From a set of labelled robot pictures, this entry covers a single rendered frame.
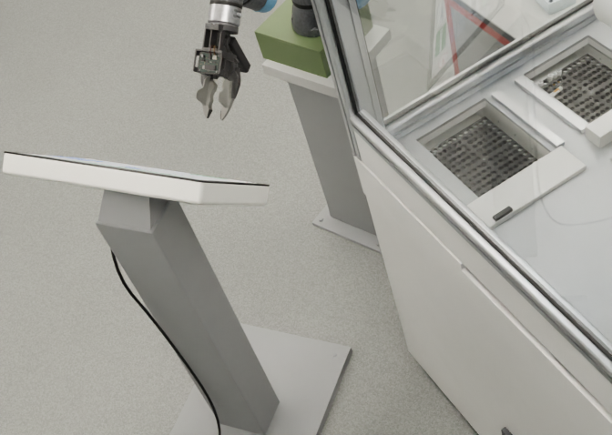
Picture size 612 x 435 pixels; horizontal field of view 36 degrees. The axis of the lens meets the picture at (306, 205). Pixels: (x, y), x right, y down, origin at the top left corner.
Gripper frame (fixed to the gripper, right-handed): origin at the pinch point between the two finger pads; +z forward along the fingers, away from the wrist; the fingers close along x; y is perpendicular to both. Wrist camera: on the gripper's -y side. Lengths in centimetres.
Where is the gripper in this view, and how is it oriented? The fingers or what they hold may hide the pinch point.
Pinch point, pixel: (216, 114)
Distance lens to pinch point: 219.2
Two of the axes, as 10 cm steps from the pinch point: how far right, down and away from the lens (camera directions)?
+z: -1.3, 9.9, 0.5
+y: -4.0, -0.1, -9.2
